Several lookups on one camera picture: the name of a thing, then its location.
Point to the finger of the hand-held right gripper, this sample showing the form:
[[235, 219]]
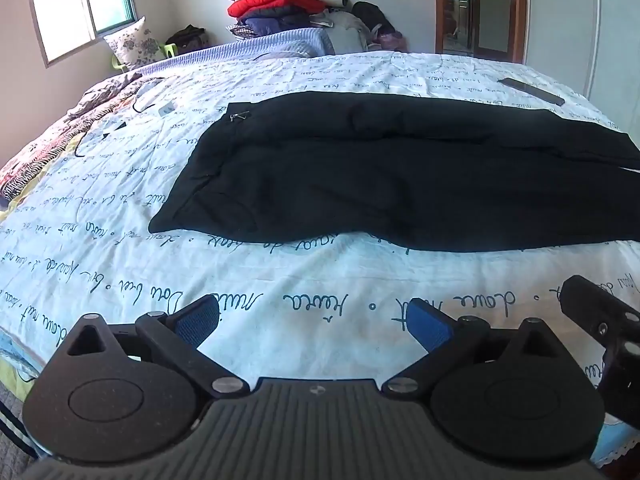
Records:
[[587, 300]]

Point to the black pants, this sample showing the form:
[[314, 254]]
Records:
[[380, 175]]

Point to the small white charger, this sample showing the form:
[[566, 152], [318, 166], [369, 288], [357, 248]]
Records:
[[165, 110]]

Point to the checkered cloth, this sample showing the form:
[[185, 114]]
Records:
[[239, 31]]

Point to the white wardrobe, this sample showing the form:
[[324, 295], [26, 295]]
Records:
[[585, 25]]

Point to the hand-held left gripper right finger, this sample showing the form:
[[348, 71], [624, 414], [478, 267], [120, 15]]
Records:
[[427, 327]]

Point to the grey bag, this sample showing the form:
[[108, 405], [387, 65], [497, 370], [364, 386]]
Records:
[[345, 32]]

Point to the black backpack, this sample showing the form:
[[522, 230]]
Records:
[[372, 15]]

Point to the white quilt with script print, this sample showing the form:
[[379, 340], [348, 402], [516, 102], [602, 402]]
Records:
[[300, 285]]

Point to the floral pillow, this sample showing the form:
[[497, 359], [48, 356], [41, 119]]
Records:
[[132, 42]]

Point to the navy jacket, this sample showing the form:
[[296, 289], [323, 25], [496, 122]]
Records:
[[275, 20]]

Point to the purple bag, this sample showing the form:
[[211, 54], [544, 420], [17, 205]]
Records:
[[392, 41]]

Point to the patterned floral blanket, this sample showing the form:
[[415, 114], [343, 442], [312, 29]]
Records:
[[45, 145]]

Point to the black bag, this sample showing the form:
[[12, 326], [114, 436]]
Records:
[[187, 38]]

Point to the green plastic chair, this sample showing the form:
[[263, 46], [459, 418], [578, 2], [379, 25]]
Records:
[[171, 49]]

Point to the window with green frame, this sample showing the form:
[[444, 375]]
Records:
[[75, 5]]

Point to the black smartphone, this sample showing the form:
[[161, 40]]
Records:
[[532, 91]]

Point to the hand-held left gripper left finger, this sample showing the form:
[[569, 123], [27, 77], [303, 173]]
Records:
[[197, 320]]

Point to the wooden door frame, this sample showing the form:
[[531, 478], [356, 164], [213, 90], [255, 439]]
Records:
[[520, 10]]

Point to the blue striped blanket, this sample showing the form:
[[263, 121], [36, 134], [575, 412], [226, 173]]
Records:
[[280, 42]]

